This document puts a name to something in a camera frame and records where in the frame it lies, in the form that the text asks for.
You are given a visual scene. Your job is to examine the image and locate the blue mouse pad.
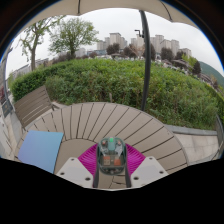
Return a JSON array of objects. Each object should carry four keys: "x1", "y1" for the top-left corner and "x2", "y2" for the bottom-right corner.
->
[{"x1": 17, "y1": 130, "x2": 65, "y2": 175}]

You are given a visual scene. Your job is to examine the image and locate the thin sparse tree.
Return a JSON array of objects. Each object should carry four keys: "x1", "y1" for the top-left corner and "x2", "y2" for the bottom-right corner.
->
[{"x1": 18, "y1": 15, "x2": 65, "y2": 72}]

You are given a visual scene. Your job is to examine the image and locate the green hedge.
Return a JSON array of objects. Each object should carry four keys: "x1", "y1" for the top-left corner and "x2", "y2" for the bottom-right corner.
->
[{"x1": 9, "y1": 58, "x2": 224, "y2": 131}]

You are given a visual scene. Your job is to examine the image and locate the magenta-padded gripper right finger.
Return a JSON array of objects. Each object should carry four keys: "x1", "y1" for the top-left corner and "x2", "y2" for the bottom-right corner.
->
[{"x1": 124, "y1": 143, "x2": 170, "y2": 190}]

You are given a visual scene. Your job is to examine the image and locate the slatted wooden chair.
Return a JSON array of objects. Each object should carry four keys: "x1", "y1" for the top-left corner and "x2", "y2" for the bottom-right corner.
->
[{"x1": 12, "y1": 84, "x2": 56, "y2": 130}]

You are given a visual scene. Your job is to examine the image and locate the green hill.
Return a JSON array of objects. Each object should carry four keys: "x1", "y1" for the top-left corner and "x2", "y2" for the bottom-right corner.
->
[{"x1": 199, "y1": 60, "x2": 224, "y2": 88}]

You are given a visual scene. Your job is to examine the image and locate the beige patio umbrella with pole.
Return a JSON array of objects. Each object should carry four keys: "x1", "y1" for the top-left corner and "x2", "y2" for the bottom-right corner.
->
[{"x1": 23, "y1": 0, "x2": 200, "y2": 112}]

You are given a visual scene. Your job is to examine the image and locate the leafy green tree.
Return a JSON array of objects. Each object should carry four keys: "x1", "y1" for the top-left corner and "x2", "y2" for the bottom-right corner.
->
[{"x1": 49, "y1": 17, "x2": 100, "y2": 60}]

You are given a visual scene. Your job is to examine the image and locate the distant high-rise buildings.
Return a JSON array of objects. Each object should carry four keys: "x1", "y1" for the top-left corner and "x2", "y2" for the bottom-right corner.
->
[{"x1": 95, "y1": 32, "x2": 193, "y2": 58}]

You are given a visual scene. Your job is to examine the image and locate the transparent green computer mouse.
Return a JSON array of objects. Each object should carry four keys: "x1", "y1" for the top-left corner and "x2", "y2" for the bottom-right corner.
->
[{"x1": 96, "y1": 136, "x2": 128, "y2": 176}]

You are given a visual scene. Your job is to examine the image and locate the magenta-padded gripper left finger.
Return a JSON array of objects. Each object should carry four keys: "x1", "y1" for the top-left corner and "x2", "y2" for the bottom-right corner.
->
[{"x1": 54, "y1": 143, "x2": 100, "y2": 190}]

